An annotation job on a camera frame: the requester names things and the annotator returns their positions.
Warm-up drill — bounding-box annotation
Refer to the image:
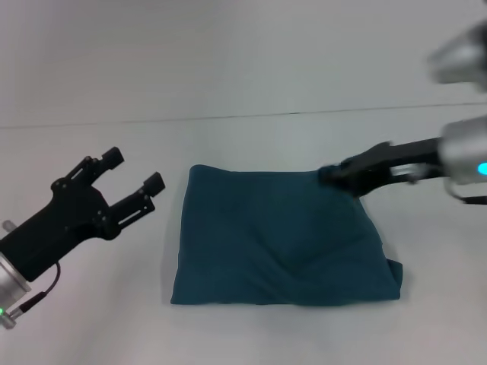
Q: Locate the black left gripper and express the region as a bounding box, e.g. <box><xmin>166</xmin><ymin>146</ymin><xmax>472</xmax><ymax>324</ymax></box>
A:
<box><xmin>0</xmin><ymin>146</ymin><xmax>167</xmax><ymax>283</ymax></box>

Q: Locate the teal t-shirt with FREE print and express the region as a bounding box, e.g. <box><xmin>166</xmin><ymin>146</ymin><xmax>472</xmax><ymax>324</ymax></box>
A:
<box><xmin>170</xmin><ymin>163</ymin><xmax>403</xmax><ymax>307</ymax></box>

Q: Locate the left arm cable with connector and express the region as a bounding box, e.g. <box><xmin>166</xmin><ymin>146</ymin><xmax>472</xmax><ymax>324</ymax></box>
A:
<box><xmin>6</xmin><ymin>262</ymin><xmax>62</xmax><ymax>317</ymax></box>

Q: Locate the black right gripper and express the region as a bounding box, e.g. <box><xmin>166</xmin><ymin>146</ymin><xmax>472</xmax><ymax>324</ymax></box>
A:
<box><xmin>317</xmin><ymin>136</ymin><xmax>445</xmax><ymax>199</ymax></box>

